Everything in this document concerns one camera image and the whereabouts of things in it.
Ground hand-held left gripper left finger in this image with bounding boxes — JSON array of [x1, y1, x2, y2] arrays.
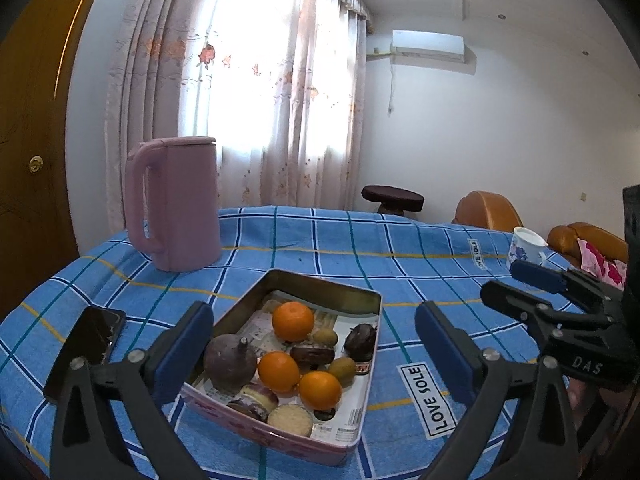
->
[[42, 301, 216, 480]]

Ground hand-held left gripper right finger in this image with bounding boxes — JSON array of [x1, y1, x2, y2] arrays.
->
[[414, 301, 583, 480]]

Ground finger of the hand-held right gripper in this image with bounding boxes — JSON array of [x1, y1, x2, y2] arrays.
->
[[480, 280, 615, 357], [510, 259, 624, 312]]

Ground large purple round fruit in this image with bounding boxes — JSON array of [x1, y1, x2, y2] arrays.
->
[[203, 334, 259, 391]]

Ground dark shrivelled fruit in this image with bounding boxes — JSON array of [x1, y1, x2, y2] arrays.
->
[[343, 323, 377, 364]]

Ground halved purple fruit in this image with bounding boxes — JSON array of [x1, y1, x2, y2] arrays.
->
[[227, 382, 280, 421]]

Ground orange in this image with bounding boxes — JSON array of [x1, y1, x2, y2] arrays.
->
[[272, 301, 315, 343], [298, 371, 343, 411], [257, 351, 301, 394]]

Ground halved fruit with cream face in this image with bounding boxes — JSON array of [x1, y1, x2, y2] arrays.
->
[[267, 404, 314, 434]]

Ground dark brown fruit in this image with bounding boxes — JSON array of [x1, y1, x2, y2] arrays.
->
[[289, 344, 336, 366]]

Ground rectangular metal tin box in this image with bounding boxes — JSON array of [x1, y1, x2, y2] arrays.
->
[[180, 268, 384, 467]]

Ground white printed mug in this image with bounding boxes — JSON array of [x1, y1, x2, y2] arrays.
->
[[506, 226, 550, 271]]

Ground orange leather sofa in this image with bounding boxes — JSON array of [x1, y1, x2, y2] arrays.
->
[[546, 222, 630, 272]]

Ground pink floral cushion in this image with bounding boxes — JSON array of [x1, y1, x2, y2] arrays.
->
[[577, 238, 629, 291]]

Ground black smartphone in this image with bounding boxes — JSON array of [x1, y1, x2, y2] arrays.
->
[[43, 305, 127, 402]]

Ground blue plaid tablecloth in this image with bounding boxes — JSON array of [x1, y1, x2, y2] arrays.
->
[[0, 205, 640, 480]]

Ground pink electric kettle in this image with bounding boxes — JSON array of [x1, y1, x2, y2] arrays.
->
[[124, 136, 223, 274]]

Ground dark round stool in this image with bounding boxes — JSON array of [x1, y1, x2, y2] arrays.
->
[[361, 185, 425, 221]]

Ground white air conditioner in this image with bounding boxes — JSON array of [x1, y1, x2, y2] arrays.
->
[[367, 30, 466, 65]]

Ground sheer floral curtain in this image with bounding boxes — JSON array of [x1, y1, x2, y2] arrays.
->
[[102, 0, 377, 234]]

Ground wooden door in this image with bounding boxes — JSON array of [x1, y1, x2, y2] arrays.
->
[[0, 0, 114, 322]]

